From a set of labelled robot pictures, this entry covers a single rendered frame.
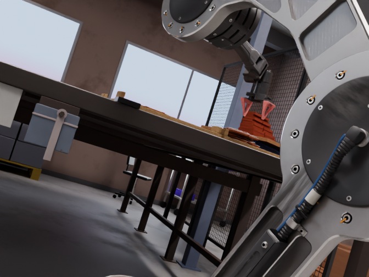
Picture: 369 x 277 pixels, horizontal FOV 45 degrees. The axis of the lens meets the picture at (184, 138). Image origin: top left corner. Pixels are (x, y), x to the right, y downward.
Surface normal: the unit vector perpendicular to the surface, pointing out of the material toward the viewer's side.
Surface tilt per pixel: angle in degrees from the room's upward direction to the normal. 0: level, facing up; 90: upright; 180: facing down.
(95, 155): 90
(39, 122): 90
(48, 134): 90
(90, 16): 90
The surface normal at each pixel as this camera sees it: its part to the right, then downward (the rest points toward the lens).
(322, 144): -0.70, -0.26
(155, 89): 0.37, 0.06
